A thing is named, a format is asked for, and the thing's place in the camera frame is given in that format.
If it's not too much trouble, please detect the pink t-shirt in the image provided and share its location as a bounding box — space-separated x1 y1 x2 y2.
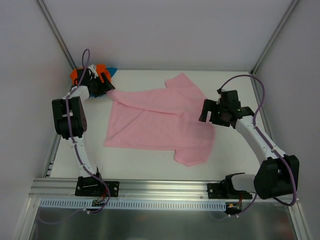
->
104 73 216 167

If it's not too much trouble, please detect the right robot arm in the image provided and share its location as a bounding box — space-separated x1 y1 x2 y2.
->
199 90 300 200

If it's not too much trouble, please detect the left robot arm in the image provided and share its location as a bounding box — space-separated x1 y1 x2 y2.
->
51 68 115 196

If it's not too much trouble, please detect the folded blue t-shirt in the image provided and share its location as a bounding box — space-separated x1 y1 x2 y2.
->
90 64 117 98

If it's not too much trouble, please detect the folded orange t-shirt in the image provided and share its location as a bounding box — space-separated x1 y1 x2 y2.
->
70 64 117 86

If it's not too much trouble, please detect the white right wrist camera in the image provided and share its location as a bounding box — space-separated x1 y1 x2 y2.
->
217 88 228 107

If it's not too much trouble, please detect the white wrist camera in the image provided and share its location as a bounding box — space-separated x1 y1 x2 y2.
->
87 64 99 78
217 88 228 107

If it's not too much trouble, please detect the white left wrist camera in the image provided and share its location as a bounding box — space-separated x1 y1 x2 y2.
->
87 64 99 78

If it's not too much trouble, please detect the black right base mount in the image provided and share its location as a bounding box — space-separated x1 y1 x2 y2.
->
206 182 253 200

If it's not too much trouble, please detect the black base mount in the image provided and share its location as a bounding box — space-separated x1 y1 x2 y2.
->
74 176 120 198
206 182 253 200

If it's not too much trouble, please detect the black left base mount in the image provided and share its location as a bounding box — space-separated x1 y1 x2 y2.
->
74 176 120 198

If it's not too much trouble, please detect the left aluminium frame post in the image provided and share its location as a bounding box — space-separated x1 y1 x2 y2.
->
35 0 77 69

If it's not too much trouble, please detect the aluminium frame post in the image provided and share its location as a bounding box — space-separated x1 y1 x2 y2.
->
35 0 77 69
250 0 301 75

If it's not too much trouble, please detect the aluminium mounting rail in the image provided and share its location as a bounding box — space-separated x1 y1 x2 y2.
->
28 177 214 201

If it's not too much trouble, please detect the white slotted cable duct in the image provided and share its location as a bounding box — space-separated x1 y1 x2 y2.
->
39 198 226 212

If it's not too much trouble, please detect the right aluminium frame post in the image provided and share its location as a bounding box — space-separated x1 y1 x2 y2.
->
250 0 301 75

